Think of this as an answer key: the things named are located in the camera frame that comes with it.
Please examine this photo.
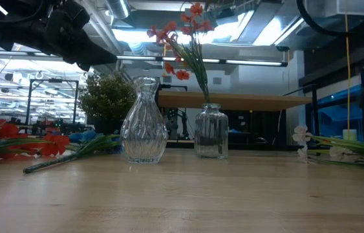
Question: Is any green potted plant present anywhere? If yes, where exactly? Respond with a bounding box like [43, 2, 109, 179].
[78, 72, 137, 135]

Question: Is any white artificial flower bunch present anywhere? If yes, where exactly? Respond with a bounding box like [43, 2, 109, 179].
[292, 125, 364, 170]

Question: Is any wooden shelf with black frame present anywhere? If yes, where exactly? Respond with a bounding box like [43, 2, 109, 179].
[157, 84, 321, 157]

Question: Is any black rack frame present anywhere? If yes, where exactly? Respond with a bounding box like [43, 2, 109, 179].
[25, 78, 80, 126]

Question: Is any yellow cable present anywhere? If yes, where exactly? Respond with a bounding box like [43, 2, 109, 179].
[344, 12, 352, 132]

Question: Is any silver ventilation duct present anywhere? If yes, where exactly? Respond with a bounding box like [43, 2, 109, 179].
[105, 0, 131, 19]

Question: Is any ribbed glass jar vase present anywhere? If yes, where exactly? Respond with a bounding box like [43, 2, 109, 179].
[193, 103, 230, 161]

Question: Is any orange artificial flower bunch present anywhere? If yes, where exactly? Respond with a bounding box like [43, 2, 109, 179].
[146, 2, 215, 105]

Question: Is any fluted narrow-neck glass vase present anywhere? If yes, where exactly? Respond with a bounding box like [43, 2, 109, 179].
[120, 76, 169, 164]

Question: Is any red artificial flower bunch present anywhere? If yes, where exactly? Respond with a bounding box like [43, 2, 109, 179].
[0, 80, 72, 162]

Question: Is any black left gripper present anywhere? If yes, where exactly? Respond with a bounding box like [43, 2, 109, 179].
[43, 1, 118, 72]

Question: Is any long ceiling light bar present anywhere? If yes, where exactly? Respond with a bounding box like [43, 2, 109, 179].
[0, 48, 289, 68]

